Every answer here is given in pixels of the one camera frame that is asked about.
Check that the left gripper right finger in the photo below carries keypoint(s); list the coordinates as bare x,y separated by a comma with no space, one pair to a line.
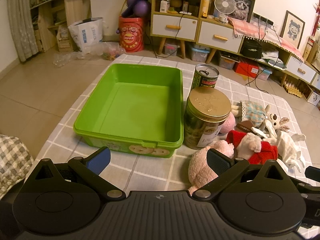
229,172

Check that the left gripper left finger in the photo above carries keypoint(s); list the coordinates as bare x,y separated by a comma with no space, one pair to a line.
87,170

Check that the pink plush pig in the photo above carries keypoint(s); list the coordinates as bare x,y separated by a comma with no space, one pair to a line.
199,173

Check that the santa plush toy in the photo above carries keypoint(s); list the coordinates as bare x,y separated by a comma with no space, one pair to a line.
250,147

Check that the brown round plush cushion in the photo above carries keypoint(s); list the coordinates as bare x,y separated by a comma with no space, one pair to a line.
244,126

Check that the doll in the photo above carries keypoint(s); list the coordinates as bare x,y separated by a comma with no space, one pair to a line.
252,111

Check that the white rabbit plush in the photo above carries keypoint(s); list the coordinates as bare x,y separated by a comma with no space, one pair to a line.
275,131

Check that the pink plush ball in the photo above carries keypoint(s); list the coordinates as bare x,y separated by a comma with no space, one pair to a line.
228,124

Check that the green plastic bin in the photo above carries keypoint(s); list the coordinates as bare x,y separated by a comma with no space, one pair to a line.
135,109

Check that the green tin can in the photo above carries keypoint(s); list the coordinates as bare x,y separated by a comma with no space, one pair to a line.
205,75

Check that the red box under cabinet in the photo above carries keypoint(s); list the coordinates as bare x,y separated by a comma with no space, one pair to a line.
246,68

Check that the low wooden drawer cabinet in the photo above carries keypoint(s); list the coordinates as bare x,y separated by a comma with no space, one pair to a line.
220,37

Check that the white paper bag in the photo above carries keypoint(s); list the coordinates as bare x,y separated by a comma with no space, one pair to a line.
87,33

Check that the pink striped cloth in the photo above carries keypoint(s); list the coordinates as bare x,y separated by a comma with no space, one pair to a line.
262,32

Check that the red cylindrical bucket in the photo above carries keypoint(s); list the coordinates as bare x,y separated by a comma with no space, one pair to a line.
131,33

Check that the framed cartoon picture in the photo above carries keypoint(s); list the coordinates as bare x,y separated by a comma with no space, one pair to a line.
292,29

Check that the framed cat picture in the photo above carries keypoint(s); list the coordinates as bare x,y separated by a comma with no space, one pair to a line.
243,10

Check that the small white desk fan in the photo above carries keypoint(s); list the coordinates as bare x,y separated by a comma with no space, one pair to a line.
225,8

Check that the wooden bookshelf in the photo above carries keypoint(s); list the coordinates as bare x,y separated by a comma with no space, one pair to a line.
51,15

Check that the purple ball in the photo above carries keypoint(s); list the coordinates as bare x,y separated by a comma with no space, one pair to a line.
142,8

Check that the tall wooden shelf cabinet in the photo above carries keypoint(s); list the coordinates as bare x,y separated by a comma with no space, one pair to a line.
177,20

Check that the grey curtain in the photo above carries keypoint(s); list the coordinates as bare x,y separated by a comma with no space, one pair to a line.
22,30

